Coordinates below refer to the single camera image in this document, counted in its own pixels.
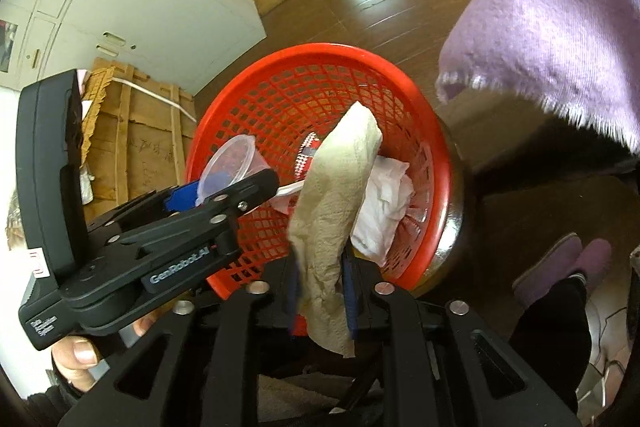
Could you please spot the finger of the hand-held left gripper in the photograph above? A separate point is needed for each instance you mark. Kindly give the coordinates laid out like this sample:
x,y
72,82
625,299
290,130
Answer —
x,y
182,198
250,188

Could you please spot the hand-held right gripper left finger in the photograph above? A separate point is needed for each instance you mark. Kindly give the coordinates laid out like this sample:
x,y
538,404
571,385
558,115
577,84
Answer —
x,y
295,302

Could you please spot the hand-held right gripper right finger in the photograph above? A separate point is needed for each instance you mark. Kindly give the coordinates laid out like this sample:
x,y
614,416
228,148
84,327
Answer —
x,y
350,302

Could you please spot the small clear plastic container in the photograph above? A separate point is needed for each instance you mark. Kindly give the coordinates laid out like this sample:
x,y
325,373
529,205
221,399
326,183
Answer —
x,y
235,157

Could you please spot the red snack wrapper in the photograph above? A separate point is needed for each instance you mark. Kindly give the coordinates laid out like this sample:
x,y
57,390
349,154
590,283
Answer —
x,y
306,157

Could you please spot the brown paper towel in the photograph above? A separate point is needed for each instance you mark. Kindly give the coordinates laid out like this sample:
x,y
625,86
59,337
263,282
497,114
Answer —
x,y
325,217

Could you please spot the red plastic mesh basket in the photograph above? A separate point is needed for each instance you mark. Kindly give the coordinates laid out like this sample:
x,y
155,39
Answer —
x,y
300,87

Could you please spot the person's left forearm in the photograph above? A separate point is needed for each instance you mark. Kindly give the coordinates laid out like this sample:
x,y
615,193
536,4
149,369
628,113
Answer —
x,y
47,407

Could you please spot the person's left hand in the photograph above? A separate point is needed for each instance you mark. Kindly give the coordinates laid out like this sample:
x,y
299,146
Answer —
x,y
80,362

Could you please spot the wooden crate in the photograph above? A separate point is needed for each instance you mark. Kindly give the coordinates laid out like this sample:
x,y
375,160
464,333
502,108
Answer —
x,y
145,142

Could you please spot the white crumpled tissue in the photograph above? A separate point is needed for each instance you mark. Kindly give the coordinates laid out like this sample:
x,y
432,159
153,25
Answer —
x,y
385,207

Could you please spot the purple slipper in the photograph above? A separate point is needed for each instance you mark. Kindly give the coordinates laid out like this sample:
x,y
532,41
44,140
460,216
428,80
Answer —
x,y
595,257
547,267

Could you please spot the person's leg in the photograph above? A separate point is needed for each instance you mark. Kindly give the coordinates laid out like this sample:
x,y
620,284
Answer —
x,y
550,342

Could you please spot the purple printed tablecloth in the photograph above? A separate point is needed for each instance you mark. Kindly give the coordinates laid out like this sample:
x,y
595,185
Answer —
x,y
550,7

